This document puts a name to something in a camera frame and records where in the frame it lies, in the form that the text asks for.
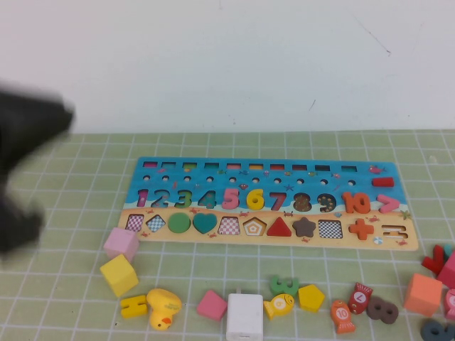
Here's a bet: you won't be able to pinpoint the orange number ten piece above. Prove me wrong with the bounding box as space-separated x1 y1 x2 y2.
341 191 371 215

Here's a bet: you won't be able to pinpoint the orange cube block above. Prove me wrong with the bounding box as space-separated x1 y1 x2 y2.
402 272 443 318

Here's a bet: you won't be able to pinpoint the yellow number six piece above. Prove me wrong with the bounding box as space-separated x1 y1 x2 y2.
245 188 266 211

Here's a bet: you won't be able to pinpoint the yellow equals sign piece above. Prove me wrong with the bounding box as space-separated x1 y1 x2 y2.
119 294 148 319

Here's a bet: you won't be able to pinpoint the pink wooden fish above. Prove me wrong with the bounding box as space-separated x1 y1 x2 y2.
442 288 455 320

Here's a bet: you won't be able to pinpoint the teal heart piece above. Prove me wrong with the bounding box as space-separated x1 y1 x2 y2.
191 212 218 234

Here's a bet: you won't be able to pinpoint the brown number eight piece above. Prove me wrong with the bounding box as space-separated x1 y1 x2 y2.
365 296 399 325

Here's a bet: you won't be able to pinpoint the yellow pentagon piece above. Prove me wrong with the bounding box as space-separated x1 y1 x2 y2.
296 283 326 313

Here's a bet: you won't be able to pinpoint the white power adapter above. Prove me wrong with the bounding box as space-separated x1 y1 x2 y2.
225 286 264 341

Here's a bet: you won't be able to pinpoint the pink square piece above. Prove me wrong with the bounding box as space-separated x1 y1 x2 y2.
196 290 228 319

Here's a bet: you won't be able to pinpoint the green number three piece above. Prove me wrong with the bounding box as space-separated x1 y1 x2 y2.
269 276 299 296

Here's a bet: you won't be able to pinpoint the green checked tablecloth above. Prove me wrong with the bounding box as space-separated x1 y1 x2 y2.
0 129 455 341

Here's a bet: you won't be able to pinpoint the pink cube block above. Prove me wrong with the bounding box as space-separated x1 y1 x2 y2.
102 227 140 263

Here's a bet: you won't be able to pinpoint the green circle piece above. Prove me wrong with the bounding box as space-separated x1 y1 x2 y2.
167 212 192 235

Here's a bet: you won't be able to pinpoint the red less-than sign piece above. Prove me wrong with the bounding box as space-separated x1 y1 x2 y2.
421 244 445 276

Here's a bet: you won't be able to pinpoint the crimson cube block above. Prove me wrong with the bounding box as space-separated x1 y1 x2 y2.
436 250 455 291

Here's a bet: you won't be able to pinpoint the yellow toy duck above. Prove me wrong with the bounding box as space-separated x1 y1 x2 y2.
145 288 182 332

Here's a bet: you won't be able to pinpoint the pink number five piece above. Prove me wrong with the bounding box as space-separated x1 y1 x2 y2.
221 186 241 210

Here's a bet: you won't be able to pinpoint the yellow wooden fish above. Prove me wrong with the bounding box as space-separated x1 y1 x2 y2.
262 293 295 320

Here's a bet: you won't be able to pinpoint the dark blue-grey number piece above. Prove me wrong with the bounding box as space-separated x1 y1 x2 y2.
419 318 455 341

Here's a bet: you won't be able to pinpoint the yellow cube block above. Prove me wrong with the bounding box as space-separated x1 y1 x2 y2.
99 254 139 298

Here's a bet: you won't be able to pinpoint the orange wooden fish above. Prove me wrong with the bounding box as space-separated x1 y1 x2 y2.
329 299 355 335

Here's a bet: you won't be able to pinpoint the brown star piece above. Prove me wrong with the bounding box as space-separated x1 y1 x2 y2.
291 215 317 237

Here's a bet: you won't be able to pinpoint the orange plus sign piece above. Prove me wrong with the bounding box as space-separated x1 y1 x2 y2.
348 217 375 240

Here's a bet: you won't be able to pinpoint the colourful wooden puzzle board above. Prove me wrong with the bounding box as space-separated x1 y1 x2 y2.
117 156 420 250

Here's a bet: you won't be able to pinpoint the red wooden fish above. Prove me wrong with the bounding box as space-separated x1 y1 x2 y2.
347 282 373 315

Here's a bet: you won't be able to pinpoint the pink greater-than sign piece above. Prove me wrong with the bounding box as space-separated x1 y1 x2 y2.
376 193 401 214

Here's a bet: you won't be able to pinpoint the red triangle piece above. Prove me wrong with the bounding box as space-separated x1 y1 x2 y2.
266 215 293 237

